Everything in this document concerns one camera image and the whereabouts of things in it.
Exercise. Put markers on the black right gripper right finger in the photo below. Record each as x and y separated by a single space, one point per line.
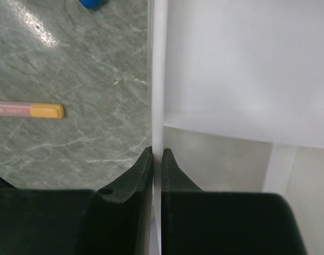
194 221

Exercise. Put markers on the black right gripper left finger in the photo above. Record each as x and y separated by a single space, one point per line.
112 220

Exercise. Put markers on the white plastic drawer unit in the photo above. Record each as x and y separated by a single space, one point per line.
237 94

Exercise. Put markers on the orange cap pink highlighter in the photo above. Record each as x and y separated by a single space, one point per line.
26 109

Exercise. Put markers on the blue and grey stamp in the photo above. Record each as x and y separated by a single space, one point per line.
93 4

